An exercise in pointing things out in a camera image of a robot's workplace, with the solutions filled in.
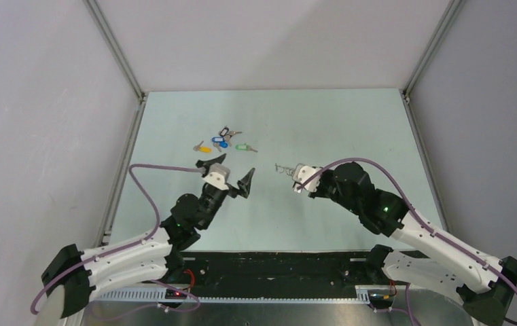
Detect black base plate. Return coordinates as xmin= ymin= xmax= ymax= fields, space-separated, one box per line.
xmin=160 ymin=251 xmax=391 ymax=297

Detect right aluminium frame post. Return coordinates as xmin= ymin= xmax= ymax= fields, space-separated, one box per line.
xmin=402 ymin=0 xmax=465 ymax=103

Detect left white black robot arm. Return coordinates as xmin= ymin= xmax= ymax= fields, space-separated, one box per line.
xmin=31 ymin=155 xmax=255 ymax=325

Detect left controller board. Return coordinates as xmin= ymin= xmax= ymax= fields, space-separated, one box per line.
xmin=164 ymin=288 xmax=190 ymax=301

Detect right controller board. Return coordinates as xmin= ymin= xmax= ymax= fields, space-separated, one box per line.
xmin=368 ymin=292 xmax=396 ymax=312

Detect left aluminium frame post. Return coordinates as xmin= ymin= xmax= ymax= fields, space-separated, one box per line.
xmin=82 ymin=0 xmax=145 ymax=103

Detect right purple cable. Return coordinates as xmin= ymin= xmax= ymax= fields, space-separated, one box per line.
xmin=298 ymin=157 xmax=517 ymax=326

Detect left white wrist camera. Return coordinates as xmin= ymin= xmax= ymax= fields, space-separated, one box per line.
xmin=203 ymin=163 xmax=230 ymax=191

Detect yellow tagged key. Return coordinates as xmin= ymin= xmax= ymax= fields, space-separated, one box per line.
xmin=193 ymin=141 xmax=212 ymax=153

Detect black tagged key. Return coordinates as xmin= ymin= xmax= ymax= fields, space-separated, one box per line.
xmin=219 ymin=126 xmax=242 ymax=137

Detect controller board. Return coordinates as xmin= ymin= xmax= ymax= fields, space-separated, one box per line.
xmin=164 ymin=288 xmax=190 ymax=301
xmin=368 ymin=292 xmax=396 ymax=312

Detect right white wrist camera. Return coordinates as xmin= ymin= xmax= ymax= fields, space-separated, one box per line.
xmin=292 ymin=164 xmax=321 ymax=193

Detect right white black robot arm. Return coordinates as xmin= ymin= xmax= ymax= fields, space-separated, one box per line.
xmin=292 ymin=158 xmax=517 ymax=325

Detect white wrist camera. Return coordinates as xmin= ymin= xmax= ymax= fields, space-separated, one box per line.
xmin=203 ymin=163 xmax=230 ymax=191
xmin=292 ymin=164 xmax=321 ymax=193

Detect aluminium frame post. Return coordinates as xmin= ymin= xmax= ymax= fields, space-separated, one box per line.
xmin=402 ymin=0 xmax=465 ymax=103
xmin=82 ymin=0 xmax=145 ymax=103

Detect green tagged key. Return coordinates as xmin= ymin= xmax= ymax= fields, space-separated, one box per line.
xmin=235 ymin=143 xmax=258 ymax=153

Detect metal cable duct rail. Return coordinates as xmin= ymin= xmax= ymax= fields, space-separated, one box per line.
xmin=96 ymin=287 xmax=369 ymax=304

